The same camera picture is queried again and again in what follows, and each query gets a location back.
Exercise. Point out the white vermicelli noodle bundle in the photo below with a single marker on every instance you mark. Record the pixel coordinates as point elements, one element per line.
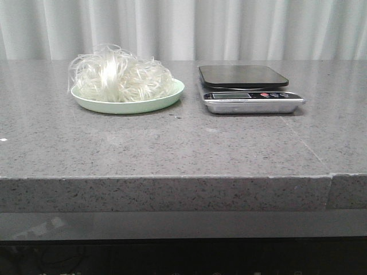
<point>114,75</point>

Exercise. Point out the white pleated curtain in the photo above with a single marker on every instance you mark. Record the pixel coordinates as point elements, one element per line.
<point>186,30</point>

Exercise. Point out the pale green round plate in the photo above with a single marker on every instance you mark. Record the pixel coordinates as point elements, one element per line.
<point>128,108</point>

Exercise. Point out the silver black kitchen scale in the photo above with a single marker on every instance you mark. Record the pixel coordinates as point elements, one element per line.
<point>246,89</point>

